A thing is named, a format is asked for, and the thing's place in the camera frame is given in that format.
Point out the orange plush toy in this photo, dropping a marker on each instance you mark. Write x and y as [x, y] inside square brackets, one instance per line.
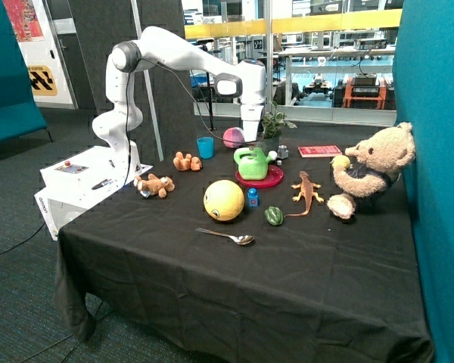
[187, 162]

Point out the white robot control box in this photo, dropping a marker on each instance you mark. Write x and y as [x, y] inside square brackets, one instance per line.
[76, 184]

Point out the pink plastic plate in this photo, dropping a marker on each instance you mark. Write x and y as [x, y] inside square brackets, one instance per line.
[273, 177]

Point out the teal partition panel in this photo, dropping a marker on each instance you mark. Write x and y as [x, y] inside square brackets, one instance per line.
[424, 86]

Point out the small brown plush bear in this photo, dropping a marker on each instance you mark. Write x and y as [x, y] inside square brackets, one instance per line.
[153, 185]

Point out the grey metal block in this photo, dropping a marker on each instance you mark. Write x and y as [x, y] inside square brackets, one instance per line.
[282, 152]

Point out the large beige teddy bear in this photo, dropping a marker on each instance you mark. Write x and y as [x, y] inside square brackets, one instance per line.
[377, 163]

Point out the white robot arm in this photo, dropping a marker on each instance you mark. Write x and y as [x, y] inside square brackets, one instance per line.
[245, 81]

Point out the red book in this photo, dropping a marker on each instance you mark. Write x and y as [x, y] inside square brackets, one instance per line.
[319, 151]

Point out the black camera tripod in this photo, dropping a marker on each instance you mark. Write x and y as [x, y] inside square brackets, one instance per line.
[202, 43]

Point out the blue plastic cup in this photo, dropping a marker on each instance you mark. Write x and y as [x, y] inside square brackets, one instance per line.
[205, 146]

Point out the green toy watering can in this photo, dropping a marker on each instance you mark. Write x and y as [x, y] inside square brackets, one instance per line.
[253, 163]

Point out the orange toy lizard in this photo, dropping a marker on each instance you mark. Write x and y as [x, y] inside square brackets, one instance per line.
[307, 192]

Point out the potted green plant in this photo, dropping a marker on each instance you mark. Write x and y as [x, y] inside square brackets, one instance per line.
[273, 122]

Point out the black tablecloth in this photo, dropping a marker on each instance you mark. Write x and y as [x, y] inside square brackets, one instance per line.
[314, 289]

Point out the yellow toy ball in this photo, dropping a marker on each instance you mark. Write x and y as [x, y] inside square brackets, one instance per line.
[341, 160]

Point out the teal sofa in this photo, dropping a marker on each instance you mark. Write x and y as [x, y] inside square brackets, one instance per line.
[19, 114]

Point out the blue toy block bottle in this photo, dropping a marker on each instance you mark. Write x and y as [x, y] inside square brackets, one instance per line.
[253, 197]

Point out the pink purple soft ball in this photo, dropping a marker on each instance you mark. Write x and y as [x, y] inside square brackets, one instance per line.
[233, 137]

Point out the yellow smiley ball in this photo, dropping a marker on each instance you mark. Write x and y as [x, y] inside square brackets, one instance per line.
[224, 200]

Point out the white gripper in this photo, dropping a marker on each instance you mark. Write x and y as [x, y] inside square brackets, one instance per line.
[251, 116]

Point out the green toy pepper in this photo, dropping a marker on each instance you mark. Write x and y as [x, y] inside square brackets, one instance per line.
[274, 216]

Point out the metal spoon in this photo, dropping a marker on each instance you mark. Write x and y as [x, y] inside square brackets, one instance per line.
[242, 240]

